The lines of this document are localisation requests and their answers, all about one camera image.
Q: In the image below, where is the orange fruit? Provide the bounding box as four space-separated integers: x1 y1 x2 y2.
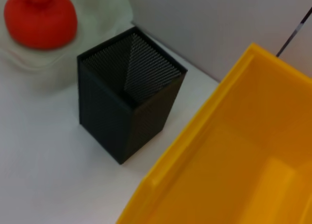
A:
3 0 79 50

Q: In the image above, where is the black mesh pen holder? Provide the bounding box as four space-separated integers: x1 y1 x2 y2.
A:
77 26 189 166

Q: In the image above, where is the green glass fruit plate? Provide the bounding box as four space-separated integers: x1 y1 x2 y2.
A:
0 0 135 93

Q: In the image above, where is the yellow plastic bin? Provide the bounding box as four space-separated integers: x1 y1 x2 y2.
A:
116 42 312 224

